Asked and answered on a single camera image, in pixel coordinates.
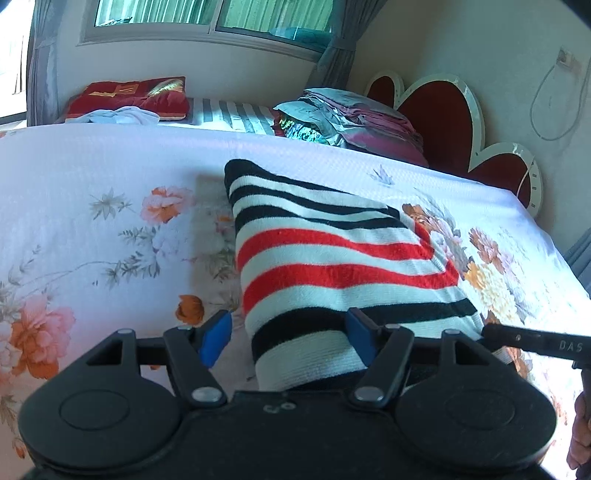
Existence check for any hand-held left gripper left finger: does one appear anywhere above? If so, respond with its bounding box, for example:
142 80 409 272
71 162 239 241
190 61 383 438
87 310 233 411

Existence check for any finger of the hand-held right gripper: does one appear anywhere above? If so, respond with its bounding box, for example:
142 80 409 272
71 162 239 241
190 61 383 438
480 323 525 352

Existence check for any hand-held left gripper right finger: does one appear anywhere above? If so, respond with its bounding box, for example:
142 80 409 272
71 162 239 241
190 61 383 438
346 308 495 411

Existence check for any red black white striped sweater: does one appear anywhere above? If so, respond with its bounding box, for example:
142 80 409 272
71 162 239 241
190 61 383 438
224 159 485 394

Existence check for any stack of folded clothes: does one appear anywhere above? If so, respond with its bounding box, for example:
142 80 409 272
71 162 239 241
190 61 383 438
272 88 430 168

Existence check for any person's right hand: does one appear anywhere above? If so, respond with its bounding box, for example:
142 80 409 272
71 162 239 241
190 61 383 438
566 387 591 472

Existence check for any white floral bed sheet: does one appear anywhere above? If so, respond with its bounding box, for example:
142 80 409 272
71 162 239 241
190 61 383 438
0 123 591 462

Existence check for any grey white striped pillow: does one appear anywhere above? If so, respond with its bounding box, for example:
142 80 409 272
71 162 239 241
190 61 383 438
185 97 279 136

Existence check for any red heart-shaped headboard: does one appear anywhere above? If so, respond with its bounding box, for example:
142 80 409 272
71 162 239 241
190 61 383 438
365 71 544 219

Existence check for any white crumpled cloth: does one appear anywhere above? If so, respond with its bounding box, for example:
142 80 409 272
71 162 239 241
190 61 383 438
75 106 161 127

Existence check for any red pillow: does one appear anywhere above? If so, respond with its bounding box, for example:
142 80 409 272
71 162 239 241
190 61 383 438
64 76 191 124

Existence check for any grey curtain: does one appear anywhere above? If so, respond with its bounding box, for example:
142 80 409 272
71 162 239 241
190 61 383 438
27 0 61 126
318 0 389 92

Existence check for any window with green glass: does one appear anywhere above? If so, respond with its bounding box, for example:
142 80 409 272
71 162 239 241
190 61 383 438
78 0 345 63

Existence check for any white wall cable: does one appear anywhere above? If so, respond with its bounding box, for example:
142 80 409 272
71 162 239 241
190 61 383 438
530 64 583 142

